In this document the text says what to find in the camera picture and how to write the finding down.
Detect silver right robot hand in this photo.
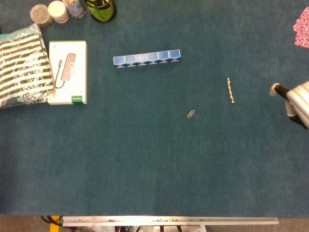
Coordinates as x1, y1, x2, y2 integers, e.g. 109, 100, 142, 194
269, 81, 309, 130

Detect small metal bead chain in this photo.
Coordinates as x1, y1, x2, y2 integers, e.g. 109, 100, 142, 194
226, 77, 236, 104

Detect pink white patterned cloth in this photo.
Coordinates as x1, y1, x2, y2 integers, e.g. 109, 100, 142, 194
293, 6, 309, 48

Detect blue white snake cube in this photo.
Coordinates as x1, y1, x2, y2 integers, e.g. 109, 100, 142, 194
113, 49, 181, 70

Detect green black pouch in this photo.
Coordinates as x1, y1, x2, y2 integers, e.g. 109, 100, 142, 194
84, 0, 117, 24

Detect white USB hub box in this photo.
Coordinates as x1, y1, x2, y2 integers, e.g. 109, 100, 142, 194
47, 40, 88, 105

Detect colourful patterned jar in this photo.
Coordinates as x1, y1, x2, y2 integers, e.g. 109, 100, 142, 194
62, 0, 87, 19

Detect white lid jar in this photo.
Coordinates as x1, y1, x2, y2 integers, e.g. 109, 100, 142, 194
47, 0, 70, 24

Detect clear lid jar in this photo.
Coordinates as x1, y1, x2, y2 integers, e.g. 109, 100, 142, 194
29, 4, 54, 28

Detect striped cloth in plastic bag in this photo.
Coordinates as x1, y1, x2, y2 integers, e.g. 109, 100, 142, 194
0, 23, 55, 109

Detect aluminium profile rail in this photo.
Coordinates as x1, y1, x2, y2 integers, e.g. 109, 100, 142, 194
62, 216, 280, 227

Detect black cables under table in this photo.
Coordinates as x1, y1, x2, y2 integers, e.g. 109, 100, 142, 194
40, 215, 63, 227

